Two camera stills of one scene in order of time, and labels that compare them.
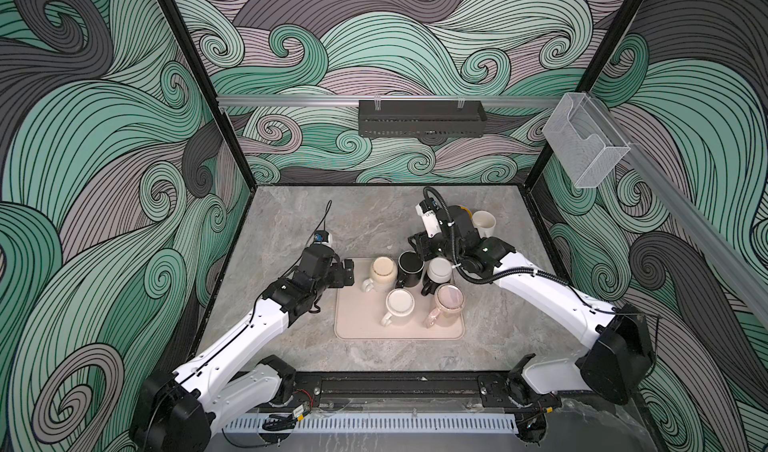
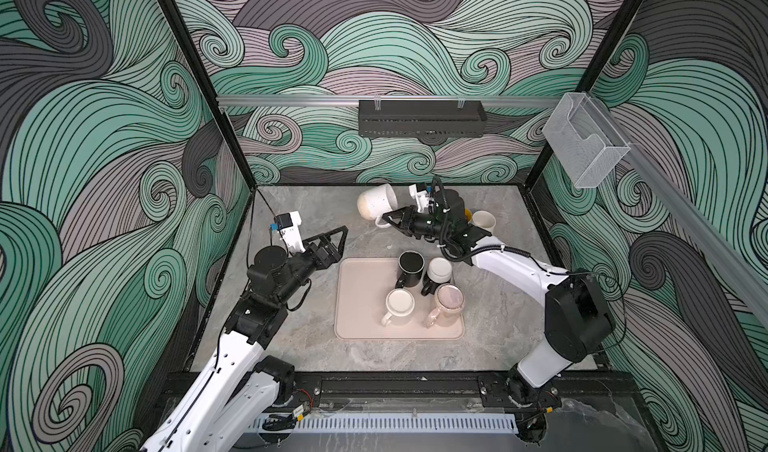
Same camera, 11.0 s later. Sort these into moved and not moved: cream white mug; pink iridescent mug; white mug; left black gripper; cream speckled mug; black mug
Moved: cream speckled mug; left black gripper
Not moved: pink iridescent mug; white mug; black mug; cream white mug
